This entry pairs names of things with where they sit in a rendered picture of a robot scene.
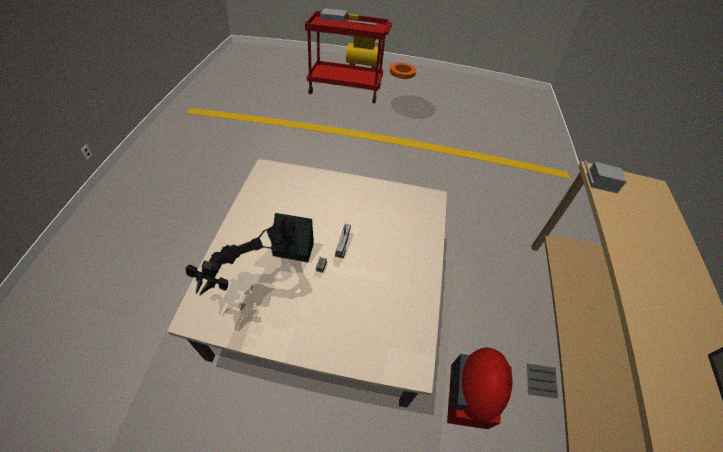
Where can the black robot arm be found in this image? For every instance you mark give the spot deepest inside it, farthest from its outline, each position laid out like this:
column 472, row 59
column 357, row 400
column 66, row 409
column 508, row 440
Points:
column 276, row 233

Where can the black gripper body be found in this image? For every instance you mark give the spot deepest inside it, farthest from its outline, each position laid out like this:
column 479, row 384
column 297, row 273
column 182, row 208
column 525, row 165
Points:
column 192, row 271

